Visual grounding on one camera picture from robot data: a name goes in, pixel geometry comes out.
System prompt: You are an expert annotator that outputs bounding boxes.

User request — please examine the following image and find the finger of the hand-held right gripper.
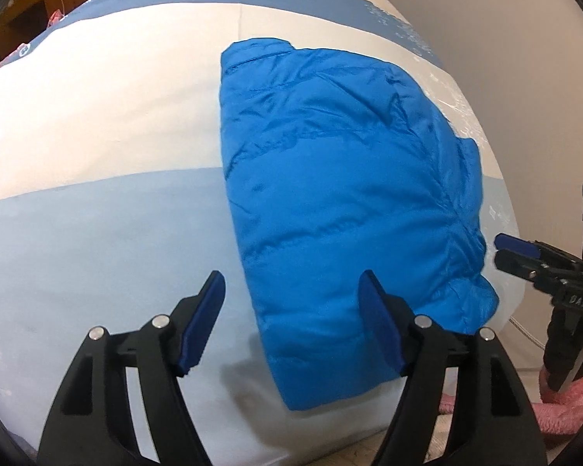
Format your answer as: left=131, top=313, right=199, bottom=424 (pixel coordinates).
left=494, top=249, right=567, bottom=293
left=494, top=233, right=583, bottom=267

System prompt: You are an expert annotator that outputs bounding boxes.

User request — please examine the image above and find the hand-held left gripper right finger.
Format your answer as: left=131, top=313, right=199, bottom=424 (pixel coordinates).
left=358, top=269, right=549, bottom=466

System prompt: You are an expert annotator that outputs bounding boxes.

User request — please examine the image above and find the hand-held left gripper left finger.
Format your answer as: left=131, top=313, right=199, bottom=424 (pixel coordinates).
left=38, top=271, right=227, bottom=466

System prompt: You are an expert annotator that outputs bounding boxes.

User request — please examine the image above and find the blue puffer jacket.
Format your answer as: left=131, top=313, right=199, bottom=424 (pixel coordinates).
left=220, top=38, right=500, bottom=412

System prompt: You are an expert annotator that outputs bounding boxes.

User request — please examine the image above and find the white and blue mattress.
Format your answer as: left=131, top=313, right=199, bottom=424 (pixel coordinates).
left=0, top=0, right=522, bottom=466

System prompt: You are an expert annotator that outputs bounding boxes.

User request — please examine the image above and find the wooden desk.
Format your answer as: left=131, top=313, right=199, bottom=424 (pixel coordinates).
left=0, top=0, right=141, bottom=81

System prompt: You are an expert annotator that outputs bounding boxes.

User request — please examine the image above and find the white cable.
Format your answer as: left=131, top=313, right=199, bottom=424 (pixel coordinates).
left=508, top=315, right=548, bottom=351

